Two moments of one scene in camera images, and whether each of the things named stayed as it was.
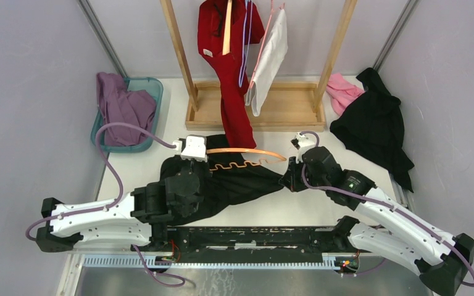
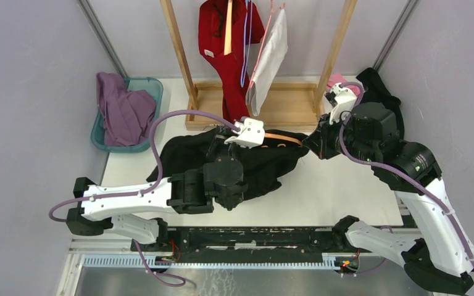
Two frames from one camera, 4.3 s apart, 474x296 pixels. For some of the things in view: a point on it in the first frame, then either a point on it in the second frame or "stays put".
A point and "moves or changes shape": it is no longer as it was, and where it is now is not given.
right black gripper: x=289 y=179 → x=319 y=140
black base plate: x=254 y=245 stays put
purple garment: x=118 y=105 stays put
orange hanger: x=213 y=150 → x=281 y=137
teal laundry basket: x=153 y=86 stays put
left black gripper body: x=191 y=209 → x=237 y=201
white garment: x=272 y=61 stays put
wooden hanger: x=227 y=33 stays put
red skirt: x=247 y=28 stays put
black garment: x=226 y=177 moves or changes shape
